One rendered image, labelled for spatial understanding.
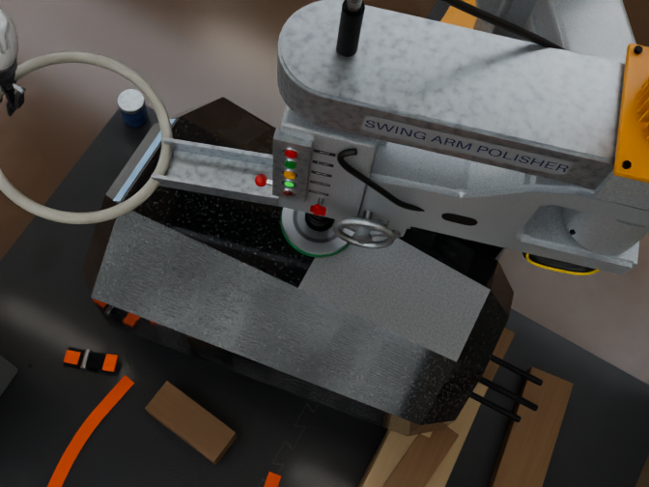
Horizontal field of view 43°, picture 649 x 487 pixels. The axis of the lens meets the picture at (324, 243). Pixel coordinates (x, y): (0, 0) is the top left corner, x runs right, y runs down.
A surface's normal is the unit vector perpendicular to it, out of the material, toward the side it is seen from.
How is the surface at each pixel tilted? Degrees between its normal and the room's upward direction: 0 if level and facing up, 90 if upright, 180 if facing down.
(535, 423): 0
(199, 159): 8
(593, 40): 0
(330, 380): 45
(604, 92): 0
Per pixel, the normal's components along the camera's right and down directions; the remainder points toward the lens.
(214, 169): -0.07, -0.38
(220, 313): -0.25, 0.34
